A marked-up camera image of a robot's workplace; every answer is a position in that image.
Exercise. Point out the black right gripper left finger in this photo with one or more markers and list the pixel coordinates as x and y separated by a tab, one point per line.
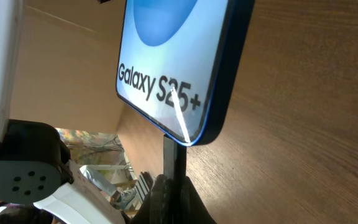
156	207

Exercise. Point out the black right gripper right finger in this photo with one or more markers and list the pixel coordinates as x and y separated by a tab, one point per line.
193	210

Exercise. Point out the blue Galaxy smartphone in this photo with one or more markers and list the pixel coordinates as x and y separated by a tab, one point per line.
178	62

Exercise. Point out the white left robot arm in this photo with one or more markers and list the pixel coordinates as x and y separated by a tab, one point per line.
35	165

